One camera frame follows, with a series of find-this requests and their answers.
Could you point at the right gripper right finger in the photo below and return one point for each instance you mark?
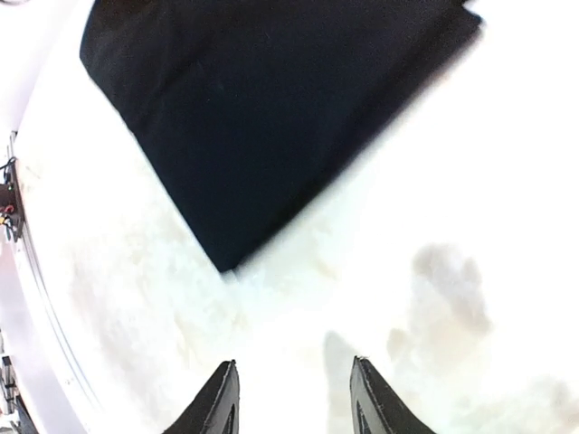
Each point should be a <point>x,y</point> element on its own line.
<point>376,408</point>

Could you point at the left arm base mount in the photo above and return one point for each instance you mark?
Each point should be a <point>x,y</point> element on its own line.
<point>12,208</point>

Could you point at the aluminium front rail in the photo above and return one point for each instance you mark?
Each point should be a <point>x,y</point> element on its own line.
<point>81,411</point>

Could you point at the black t-shirt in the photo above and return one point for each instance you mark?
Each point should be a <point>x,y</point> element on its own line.
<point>247,109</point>

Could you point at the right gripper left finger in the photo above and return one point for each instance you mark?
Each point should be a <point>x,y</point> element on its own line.
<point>215,408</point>

